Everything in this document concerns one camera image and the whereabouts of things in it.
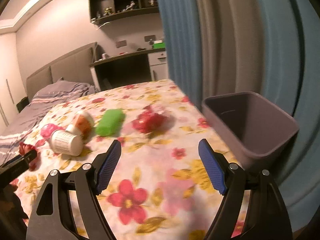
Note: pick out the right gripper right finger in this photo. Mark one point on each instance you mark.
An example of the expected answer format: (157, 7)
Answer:
(266, 216)

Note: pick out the green foam net sleeve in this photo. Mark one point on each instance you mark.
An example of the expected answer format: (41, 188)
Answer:
(110, 122)

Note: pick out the floral bed sheet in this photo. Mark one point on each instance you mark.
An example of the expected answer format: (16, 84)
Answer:
(160, 189)

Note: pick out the green grid paper cup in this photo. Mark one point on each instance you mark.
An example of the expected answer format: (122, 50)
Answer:
(63, 142)

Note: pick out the blue and grey curtain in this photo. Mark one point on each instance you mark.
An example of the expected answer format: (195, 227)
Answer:
(270, 47)

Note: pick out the red white snack wrapper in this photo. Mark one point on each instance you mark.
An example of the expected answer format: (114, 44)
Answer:
(151, 119)

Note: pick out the white wardrobe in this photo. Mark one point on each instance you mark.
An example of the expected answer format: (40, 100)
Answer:
(12, 88)

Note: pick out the purple plastic trash bin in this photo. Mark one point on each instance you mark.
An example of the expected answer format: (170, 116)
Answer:
(255, 129)

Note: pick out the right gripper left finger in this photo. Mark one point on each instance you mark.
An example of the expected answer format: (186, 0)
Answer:
(52, 217)

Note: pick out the green box on desk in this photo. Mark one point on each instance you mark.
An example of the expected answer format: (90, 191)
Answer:
(158, 44)

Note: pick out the grey upholstered headboard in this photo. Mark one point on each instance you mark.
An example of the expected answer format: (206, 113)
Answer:
(73, 66)

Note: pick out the dark desk with drawers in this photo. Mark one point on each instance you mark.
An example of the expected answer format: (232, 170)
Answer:
(130, 68)

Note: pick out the dark wall shelf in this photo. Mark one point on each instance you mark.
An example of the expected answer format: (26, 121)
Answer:
(104, 11)

